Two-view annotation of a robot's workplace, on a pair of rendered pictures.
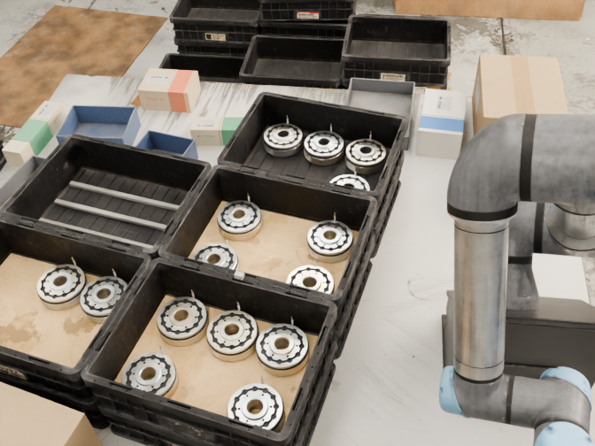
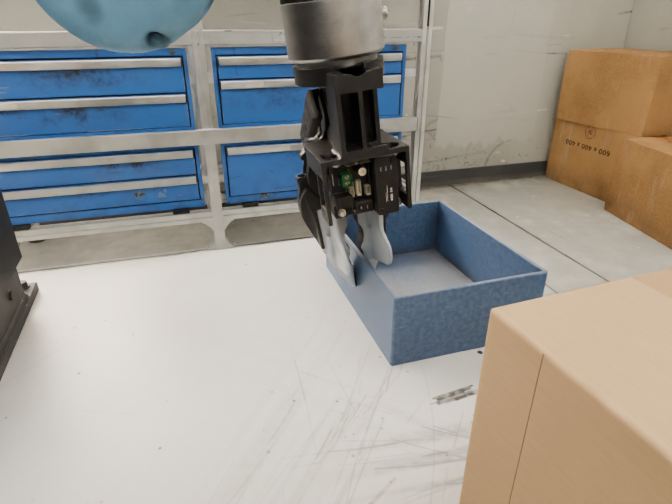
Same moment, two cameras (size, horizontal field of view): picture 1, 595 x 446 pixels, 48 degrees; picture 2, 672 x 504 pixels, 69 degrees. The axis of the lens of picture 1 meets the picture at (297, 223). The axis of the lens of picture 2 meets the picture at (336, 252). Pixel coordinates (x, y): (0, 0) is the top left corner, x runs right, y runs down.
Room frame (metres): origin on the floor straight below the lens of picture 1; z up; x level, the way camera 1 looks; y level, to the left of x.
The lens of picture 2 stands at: (0.56, 0.01, 0.98)
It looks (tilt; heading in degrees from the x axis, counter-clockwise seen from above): 26 degrees down; 242
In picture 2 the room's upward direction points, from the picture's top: straight up
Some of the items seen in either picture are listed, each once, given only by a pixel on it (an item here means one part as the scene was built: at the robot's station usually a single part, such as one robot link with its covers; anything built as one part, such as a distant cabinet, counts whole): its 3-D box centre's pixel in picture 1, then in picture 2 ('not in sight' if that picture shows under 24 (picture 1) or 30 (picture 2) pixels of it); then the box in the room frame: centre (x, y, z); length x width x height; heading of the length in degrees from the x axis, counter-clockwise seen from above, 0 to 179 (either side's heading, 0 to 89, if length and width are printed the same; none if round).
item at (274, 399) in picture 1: (255, 408); not in sight; (0.59, 0.10, 0.86); 0.10 x 0.10 x 0.01
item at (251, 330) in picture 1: (232, 331); not in sight; (0.76, 0.14, 0.86); 0.10 x 0.10 x 0.01
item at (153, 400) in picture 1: (213, 342); not in sight; (0.70, 0.17, 0.92); 0.40 x 0.30 x 0.02; 68
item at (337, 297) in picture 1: (270, 229); not in sight; (0.98, 0.06, 0.92); 0.40 x 0.30 x 0.02; 68
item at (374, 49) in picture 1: (394, 86); not in sight; (2.24, -0.42, 0.37); 0.40 x 0.30 x 0.45; 79
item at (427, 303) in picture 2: not in sight; (420, 268); (0.27, -0.34, 0.74); 0.20 x 0.15 x 0.07; 79
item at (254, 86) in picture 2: not in sight; (315, 125); (-0.26, -1.68, 0.60); 0.72 x 0.03 x 0.56; 169
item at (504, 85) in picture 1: (516, 109); not in sight; (1.52, -0.64, 0.78); 0.30 x 0.22 x 0.16; 169
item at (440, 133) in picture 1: (441, 123); not in sight; (1.52, -0.43, 0.75); 0.20 x 0.12 x 0.09; 164
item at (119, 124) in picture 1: (99, 130); not in sight; (1.59, 0.57, 0.74); 0.20 x 0.15 x 0.07; 82
